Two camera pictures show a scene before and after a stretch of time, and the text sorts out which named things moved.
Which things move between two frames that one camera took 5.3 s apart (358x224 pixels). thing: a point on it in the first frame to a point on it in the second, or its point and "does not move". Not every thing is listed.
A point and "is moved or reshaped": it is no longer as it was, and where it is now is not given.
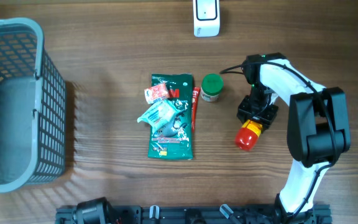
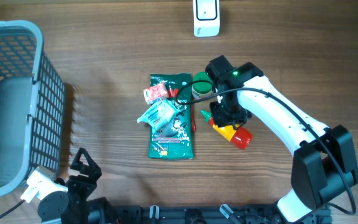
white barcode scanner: (206, 18) does not move
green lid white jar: (212, 84) is moved or reshaped
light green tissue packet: (160, 116) does not move
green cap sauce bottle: (247, 137) to (241, 137)
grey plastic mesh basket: (23, 107) does not move
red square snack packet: (156, 93) does not move
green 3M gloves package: (175, 140) does not move
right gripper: (266, 117) to (221, 120)
